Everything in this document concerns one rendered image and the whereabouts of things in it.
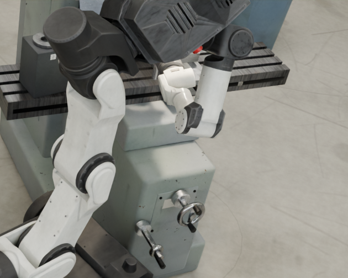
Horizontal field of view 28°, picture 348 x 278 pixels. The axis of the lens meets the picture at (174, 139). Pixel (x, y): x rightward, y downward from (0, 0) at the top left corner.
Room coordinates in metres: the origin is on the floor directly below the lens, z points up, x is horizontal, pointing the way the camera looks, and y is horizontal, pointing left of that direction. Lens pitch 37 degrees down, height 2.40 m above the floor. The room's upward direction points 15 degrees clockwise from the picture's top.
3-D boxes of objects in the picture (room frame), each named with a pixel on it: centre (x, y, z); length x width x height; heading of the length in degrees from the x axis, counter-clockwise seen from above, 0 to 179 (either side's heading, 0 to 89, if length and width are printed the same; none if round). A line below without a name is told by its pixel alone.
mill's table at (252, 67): (2.37, 0.16, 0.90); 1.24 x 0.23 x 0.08; 126
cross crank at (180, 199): (1.95, -0.11, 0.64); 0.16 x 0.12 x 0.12; 36
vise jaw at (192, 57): (2.37, 0.06, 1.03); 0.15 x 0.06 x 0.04; 126
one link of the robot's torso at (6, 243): (1.49, 0.34, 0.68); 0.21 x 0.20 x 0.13; 144
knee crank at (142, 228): (1.84, -0.02, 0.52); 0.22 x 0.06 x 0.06; 36
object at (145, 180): (2.33, 0.17, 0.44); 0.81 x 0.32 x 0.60; 36
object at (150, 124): (2.35, 0.18, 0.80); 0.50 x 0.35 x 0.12; 36
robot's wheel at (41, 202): (1.87, 0.39, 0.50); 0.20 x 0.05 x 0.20; 144
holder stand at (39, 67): (2.09, 0.48, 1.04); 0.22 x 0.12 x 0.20; 135
